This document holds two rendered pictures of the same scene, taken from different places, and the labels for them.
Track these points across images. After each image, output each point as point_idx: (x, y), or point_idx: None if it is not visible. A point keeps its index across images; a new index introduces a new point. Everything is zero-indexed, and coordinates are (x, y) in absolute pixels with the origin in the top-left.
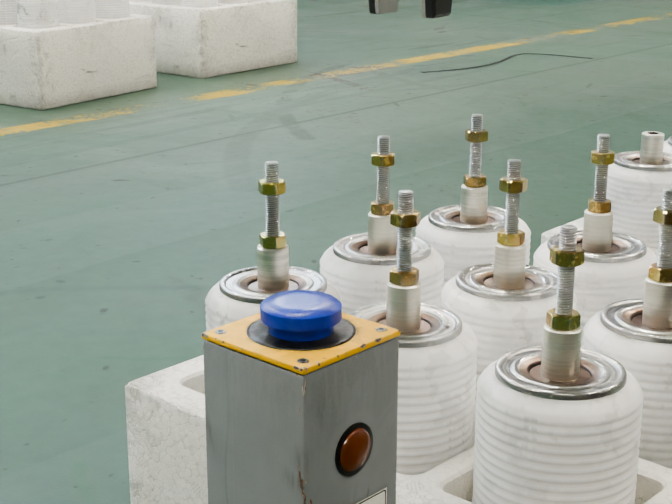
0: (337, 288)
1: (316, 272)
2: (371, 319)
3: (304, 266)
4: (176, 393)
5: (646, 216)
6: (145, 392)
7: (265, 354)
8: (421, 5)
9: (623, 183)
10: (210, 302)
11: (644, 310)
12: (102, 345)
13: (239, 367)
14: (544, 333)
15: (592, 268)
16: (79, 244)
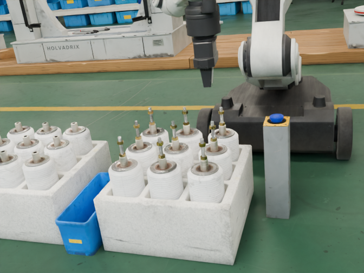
0: (180, 174)
1: (193, 165)
2: (215, 152)
3: None
4: (227, 200)
5: (56, 170)
6: (230, 204)
7: (288, 119)
8: (212, 80)
9: (51, 166)
10: (218, 175)
11: (188, 131)
12: None
13: (288, 125)
14: (224, 127)
15: (154, 145)
16: None
